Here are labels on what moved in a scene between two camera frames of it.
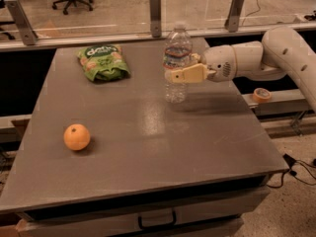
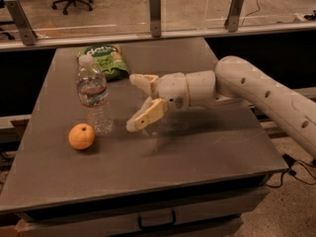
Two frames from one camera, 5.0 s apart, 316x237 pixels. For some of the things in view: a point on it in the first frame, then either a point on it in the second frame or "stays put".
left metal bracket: x=29 y=36 stays put
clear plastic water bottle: x=178 y=55 -> x=92 y=91
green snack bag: x=104 y=62 stays put
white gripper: x=218 y=62 -> x=172 y=90
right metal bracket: x=232 y=21 stays put
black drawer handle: x=140 y=222 stays put
